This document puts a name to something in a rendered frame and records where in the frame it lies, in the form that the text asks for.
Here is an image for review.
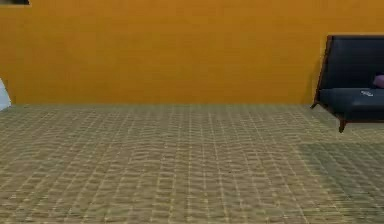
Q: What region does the dark blue sofa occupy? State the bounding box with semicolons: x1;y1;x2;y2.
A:
310;34;384;134

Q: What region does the purple cushion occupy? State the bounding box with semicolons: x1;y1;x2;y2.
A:
372;74;384;89

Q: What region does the white rounded object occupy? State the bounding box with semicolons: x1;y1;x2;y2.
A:
0;78;12;111

